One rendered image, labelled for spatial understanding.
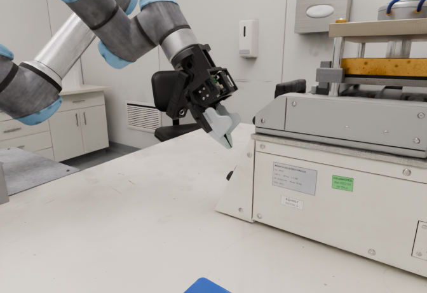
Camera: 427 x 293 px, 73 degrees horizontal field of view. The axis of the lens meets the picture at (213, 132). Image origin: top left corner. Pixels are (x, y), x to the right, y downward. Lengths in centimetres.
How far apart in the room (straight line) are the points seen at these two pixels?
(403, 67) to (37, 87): 79
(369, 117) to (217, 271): 32
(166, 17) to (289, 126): 33
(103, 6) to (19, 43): 287
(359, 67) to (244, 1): 188
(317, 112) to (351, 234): 20
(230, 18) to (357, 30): 195
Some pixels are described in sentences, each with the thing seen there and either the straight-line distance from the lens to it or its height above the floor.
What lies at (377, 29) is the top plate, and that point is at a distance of 49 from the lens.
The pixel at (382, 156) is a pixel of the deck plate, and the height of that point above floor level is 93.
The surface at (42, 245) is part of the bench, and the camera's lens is 61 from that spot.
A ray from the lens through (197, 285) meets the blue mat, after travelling 46.
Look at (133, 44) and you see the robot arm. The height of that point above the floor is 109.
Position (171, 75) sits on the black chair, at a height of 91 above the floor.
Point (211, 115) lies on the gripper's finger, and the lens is 58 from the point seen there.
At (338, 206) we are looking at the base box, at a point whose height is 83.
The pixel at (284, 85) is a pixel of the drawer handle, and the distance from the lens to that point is 59.
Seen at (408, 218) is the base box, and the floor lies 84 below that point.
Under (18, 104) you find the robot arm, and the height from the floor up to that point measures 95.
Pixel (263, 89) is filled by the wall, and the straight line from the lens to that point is 226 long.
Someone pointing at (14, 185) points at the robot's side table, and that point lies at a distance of 88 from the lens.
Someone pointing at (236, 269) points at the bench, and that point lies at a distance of 49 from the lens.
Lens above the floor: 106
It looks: 15 degrees down
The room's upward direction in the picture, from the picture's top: straight up
